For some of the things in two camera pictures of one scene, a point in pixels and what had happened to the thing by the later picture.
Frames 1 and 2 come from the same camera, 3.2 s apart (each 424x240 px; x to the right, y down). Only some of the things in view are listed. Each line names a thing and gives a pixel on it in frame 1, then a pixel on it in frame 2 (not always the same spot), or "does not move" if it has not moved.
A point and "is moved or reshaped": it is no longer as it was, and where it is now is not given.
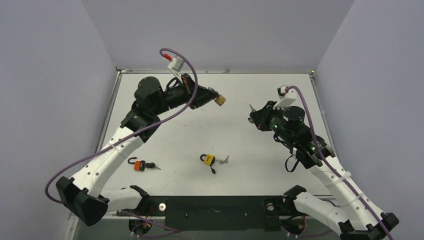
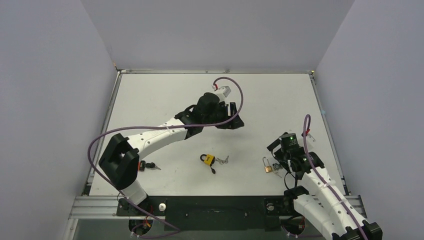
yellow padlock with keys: (209, 159) does not move
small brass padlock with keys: (220, 100) is moved or reshaped
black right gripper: (265, 116) -> (278, 156)
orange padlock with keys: (140, 165) does not move
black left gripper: (203, 96) -> (224, 108)
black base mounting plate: (212, 213) does not move
